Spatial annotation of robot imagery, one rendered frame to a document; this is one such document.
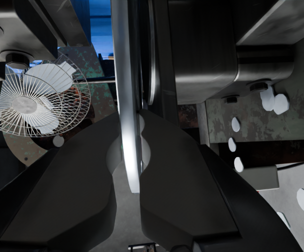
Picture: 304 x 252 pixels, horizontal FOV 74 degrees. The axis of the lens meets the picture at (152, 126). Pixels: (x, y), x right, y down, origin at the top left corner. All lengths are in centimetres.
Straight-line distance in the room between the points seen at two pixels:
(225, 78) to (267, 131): 10
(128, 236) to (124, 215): 67
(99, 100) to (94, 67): 25
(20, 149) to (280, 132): 165
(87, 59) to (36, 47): 141
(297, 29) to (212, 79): 8
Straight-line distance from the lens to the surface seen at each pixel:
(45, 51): 28
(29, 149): 171
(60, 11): 28
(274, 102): 26
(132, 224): 727
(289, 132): 25
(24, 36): 26
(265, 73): 22
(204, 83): 20
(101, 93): 159
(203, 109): 47
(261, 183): 51
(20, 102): 110
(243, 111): 32
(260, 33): 20
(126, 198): 703
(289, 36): 22
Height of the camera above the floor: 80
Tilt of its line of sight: 5 degrees down
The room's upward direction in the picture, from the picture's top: 94 degrees counter-clockwise
